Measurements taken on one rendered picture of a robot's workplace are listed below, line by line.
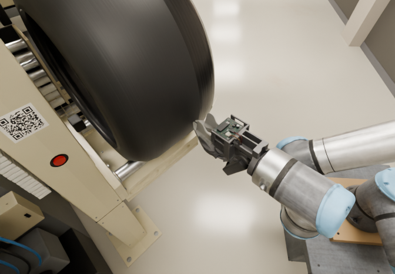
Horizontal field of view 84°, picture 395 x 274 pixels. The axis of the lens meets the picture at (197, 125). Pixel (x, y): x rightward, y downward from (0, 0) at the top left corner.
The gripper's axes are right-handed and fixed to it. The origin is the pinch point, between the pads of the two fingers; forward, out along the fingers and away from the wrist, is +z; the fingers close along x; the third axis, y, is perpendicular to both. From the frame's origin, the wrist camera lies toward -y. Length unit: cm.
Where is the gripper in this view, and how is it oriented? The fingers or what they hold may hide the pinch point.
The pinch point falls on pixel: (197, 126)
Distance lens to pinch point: 58.9
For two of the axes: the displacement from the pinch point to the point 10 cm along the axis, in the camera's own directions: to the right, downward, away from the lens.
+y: -0.9, -6.9, -7.2
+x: -7.1, 5.5, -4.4
